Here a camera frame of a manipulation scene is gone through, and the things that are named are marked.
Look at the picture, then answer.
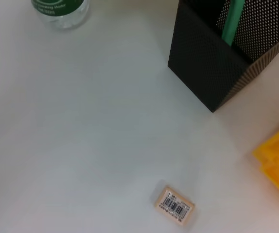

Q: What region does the beige eraser with barcode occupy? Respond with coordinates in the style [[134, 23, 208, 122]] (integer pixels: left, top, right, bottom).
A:
[[153, 185, 195, 228]]

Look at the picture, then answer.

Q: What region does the clear green-label water bottle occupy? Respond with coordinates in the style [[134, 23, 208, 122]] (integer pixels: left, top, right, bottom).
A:
[[31, 0, 90, 32]]

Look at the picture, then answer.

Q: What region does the green pen with white cap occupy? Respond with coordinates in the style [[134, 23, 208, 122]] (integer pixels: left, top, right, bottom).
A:
[[221, 0, 246, 47]]

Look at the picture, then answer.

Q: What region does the black mesh pen holder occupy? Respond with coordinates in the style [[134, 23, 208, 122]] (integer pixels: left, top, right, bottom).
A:
[[167, 0, 279, 113]]

